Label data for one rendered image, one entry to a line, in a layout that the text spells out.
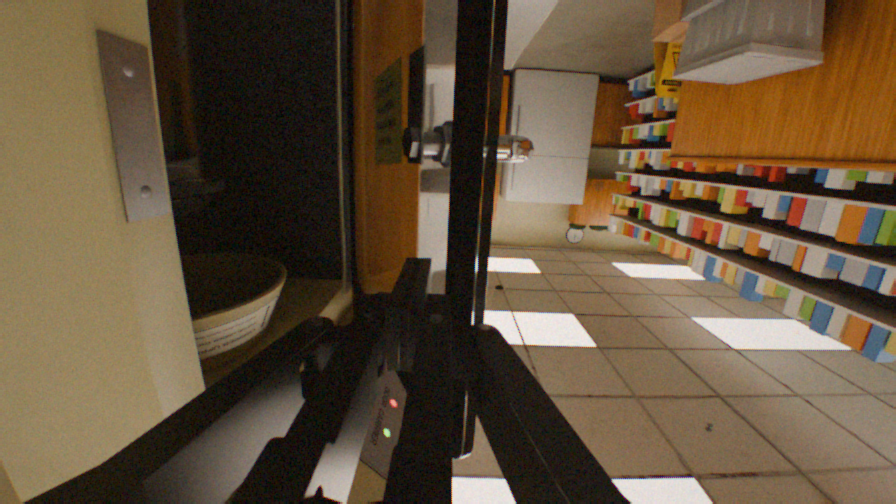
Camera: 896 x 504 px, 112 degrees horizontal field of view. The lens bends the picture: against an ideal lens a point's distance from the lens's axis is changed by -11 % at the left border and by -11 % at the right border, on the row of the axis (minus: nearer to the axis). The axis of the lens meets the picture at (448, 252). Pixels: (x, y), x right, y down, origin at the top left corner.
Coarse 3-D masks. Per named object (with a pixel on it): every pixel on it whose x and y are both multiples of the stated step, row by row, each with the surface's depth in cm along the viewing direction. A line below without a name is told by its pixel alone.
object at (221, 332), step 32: (192, 256) 35; (224, 256) 36; (256, 256) 36; (192, 288) 35; (224, 288) 35; (256, 288) 35; (192, 320) 22; (224, 320) 24; (256, 320) 27; (224, 352) 25
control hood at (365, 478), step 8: (352, 312) 45; (344, 320) 43; (360, 464) 27; (360, 472) 27; (368, 472) 27; (352, 480) 26; (360, 480) 26; (368, 480) 27; (376, 480) 27; (384, 480) 28; (352, 488) 25; (360, 488) 26; (368, 488) 26; (376, 488) 27; (384, 488) 27; (232, 496) 20; (352, 496) 25; (360, 496) 25; (368, 496) 26; (376, 496) 26
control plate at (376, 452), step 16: (384, 384) 37; (400, 384) 40; (384, 400) 35; (400, 400) 38; (384, 416) 34; (400, 416) 36; (368, 432) 30; (368, 448) 29; (384, 448) 31; (368, 464) 28; (384, 464) 29
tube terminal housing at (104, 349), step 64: (0, 0) 10; (64, 0) 10; (128, 0) 12; (0, 64) 11; (64, 64) 11; (0, 128) 11; (64, 128) 11; (0, 192) 12; (64, 192) 12; (0, 256) 13; (64, 256) 13; (128, 256) 13; (0, 320) 14; (64, 320) 14; (128, 320) 13; (0, 384) 15; (64, 384) 14; (128, 384) 14; (192, 384) 17; (0, 448) 16; (64, 448) 16
